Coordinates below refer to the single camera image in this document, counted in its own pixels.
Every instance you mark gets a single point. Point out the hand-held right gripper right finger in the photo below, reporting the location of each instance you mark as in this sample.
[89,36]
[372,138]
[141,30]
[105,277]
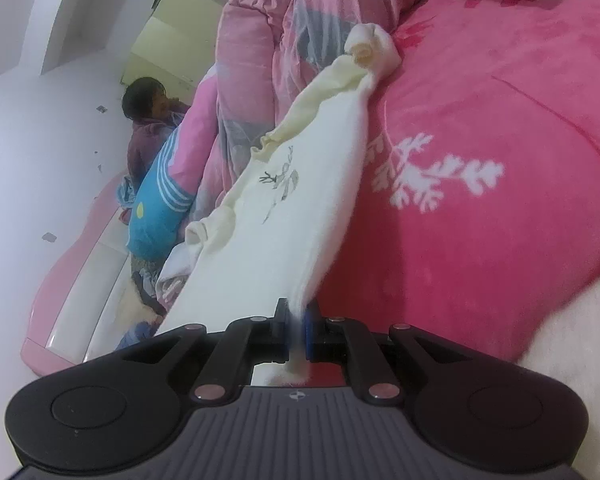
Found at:
[309,335]

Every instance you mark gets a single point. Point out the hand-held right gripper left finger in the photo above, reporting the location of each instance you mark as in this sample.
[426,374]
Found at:
[284,340]

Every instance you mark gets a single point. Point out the cream deer print sweater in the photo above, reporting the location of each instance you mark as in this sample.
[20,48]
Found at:
[280,220]

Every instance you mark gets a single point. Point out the dark clothes pile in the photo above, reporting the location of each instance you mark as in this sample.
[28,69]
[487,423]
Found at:
[147,280]

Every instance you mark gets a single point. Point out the white folded cloth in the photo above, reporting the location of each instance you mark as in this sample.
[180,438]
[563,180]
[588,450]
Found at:
[175,280]

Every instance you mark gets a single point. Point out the beige pillow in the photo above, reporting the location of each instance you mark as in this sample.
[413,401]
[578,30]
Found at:
[135,305]

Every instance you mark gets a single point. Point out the teal striped pillow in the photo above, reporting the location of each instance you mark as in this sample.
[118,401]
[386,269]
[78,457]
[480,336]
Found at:
[155,205]

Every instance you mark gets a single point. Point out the light blue cloth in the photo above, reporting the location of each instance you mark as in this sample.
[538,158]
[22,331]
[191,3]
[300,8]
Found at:
[127,192]

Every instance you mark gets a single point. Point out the white fluffy cloth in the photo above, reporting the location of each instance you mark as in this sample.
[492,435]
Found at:
[575,340]

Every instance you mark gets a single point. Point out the pink grey floral quilt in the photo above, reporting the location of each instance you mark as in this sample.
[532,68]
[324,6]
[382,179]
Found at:
[260,35]

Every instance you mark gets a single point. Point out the pale yellow wardrobe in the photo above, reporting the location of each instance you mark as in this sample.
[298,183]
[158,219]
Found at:
[175,35]

